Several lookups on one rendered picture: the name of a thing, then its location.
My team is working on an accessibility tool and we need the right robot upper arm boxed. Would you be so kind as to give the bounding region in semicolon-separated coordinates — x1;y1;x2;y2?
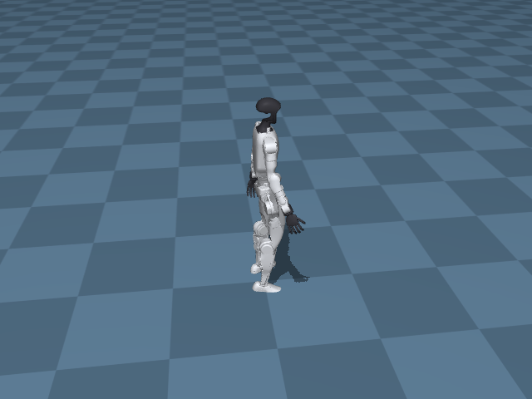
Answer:
263;137;281;182

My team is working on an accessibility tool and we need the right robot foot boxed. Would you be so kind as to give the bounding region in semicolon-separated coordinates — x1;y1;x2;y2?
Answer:
252;281;281;293

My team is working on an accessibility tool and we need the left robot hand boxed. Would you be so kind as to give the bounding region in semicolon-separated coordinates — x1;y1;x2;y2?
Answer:
247;171;258;198

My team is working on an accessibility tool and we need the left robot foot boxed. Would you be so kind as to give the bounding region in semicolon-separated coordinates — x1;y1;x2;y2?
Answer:
250;260;276;273

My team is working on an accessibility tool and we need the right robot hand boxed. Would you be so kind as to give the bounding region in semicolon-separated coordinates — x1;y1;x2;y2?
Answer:
281;204;306;234

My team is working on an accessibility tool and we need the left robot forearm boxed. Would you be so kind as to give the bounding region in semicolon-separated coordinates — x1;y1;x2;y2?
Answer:
250;153;258;178

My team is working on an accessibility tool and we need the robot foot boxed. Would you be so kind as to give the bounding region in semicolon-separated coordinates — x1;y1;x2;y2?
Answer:
252;281;281;293
250;260;276;273

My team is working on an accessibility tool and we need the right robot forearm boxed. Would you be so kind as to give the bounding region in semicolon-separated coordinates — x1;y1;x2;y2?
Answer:
269;175;291;214

